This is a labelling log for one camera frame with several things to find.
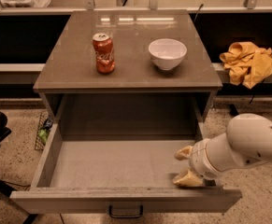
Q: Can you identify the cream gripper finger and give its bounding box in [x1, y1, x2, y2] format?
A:
[173, 168, 204, 187]
[174, 146, 193, 161]

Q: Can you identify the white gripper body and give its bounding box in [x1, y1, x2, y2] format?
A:
[189, 138, 224, 180]

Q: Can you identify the grey top drawer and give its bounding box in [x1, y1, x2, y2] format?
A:
[9, 92, 243, 219]

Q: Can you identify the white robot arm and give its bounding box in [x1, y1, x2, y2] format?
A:
[173, 113, 272, 187]

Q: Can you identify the grey drawer cabinet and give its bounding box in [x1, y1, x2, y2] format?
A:
[34, 10, 222, 140]

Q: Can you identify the black stand leg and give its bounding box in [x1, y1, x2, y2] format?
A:
[229, 104, 238, 117]

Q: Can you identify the white bowl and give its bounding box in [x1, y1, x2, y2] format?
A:
[149, 38, 187, 71]

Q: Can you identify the yellow crumpled cloth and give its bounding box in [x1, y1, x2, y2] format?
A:
[220, 42, 272, 89]

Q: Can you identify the red cola can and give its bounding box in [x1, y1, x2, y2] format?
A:
[93, 33, 115, 74]

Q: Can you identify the black floor cable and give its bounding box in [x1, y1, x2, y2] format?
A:
[4, 179, 32, 189]

